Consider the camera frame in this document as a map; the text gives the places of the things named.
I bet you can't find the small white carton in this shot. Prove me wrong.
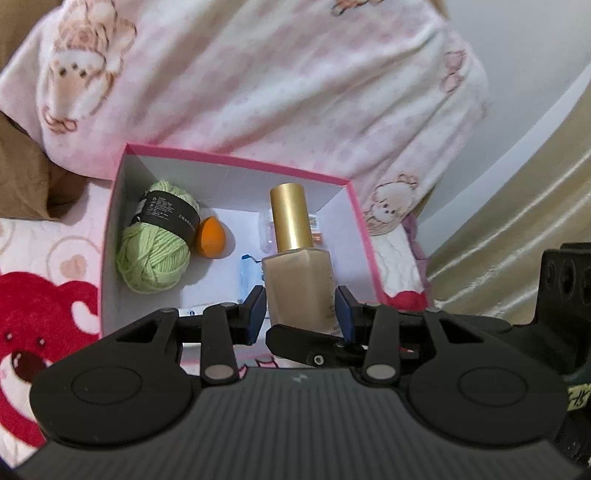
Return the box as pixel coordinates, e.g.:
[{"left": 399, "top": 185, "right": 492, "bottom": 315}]
[{"left": 178, "top": 302, "right": 243, "bottom": 319}]

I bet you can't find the green yarn ball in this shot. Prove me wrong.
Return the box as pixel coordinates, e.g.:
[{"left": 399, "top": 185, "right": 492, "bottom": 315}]
[{"left": 115, "top": 180, "right": 201, "bottom": 292}]

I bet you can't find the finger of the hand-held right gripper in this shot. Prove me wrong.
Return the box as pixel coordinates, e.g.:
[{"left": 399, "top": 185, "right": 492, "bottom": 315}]
[{"left": 265, "top": 323, "right": 368, "bottom": 368}]

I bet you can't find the white plastic box orange label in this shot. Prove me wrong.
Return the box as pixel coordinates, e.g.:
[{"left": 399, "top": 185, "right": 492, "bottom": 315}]
[{"left": 259, "top": 210, "right": 324, "bottom": 252}]

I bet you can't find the pink cardboard box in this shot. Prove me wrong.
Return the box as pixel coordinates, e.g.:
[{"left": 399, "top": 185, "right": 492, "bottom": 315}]
[{"left": 99, "top": 143, "right": 384, "bottom": 370}]

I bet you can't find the blue wet wipes packet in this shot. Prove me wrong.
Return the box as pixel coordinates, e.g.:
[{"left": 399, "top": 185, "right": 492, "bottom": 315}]
[{"left": 240, "top": 253, "right": 265, "bottom": 305}]

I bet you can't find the pink cartoon print pillow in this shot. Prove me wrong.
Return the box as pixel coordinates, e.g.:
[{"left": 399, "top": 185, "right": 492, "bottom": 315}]
[{"left": 0, "top": 0, "right": 490, "bottom": 236}]

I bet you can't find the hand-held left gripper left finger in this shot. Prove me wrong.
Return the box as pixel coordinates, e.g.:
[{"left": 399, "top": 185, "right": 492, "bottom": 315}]
[{"left": 113, "top": 285, "right": 269, "bottom": 386}]

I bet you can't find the foundation bottle with gold cap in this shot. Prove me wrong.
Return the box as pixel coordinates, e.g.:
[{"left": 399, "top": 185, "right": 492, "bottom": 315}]
[{"left": 262, "top": 182, "right": 345, "bottom": 340}]

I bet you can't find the orange makeup sponge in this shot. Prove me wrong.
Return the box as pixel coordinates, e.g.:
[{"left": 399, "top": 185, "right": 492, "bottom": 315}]
[{"left": 196, "top": 217, "right": 235, "bottom": 258}]

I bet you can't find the gold curtain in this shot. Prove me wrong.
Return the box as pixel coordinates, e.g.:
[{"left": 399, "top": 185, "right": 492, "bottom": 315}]
[{"left": 425, "top": 134, "right": 591, "bottom": 333}]

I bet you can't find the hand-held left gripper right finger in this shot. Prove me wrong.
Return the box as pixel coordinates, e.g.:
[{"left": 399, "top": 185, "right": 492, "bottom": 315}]
[{"left": 335, "top": 285, "right": 483, "bottom": 385}]

